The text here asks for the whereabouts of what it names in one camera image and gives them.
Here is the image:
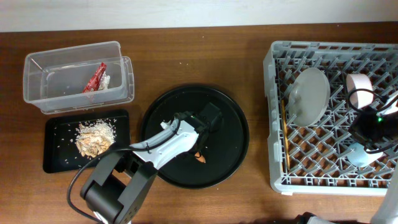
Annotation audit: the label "wooden chopstick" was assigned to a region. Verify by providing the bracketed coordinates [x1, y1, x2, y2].
[281, 100, 290, 172]

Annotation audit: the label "round black tray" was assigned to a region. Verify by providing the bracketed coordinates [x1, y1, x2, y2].
[139, 85, 249, 189]

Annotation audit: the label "red snack wrapper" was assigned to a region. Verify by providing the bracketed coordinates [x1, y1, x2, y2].
[83, 63, 106, 93]

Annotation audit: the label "food scraps on plate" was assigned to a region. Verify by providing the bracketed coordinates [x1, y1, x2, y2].
[75, 119, 116, 159]

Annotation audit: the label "grey dishwasher rack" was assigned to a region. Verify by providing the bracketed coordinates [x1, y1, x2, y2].
[263, 40, 397, 196]

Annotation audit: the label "orange carrot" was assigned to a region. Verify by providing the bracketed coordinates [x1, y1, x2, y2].
[195, 152, 206, 163]

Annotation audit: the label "white tissue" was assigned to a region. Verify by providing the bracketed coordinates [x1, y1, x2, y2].
[98, 73, 110, 90]

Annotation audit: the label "grey plate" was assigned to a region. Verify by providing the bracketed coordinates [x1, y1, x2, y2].
[287, 68, 330, 127]

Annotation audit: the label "clear plastic bin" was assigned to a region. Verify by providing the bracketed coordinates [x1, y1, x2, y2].
[23, 41, 134, 114]

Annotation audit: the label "black rectangular tray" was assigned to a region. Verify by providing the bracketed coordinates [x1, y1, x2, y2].
[43, 109, 131, 174]

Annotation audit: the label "pink bowl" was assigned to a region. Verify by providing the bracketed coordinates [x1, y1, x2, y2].
[346, 73, 374, 109]

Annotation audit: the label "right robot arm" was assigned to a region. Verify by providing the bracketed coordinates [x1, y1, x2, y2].
[281, 93, 397, 196]

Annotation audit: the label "blue plastic cup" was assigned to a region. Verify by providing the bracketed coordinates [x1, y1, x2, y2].
[347, 142, 384, 167]

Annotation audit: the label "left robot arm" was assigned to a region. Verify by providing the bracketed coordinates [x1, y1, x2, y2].
[67, 103, 224, 223]

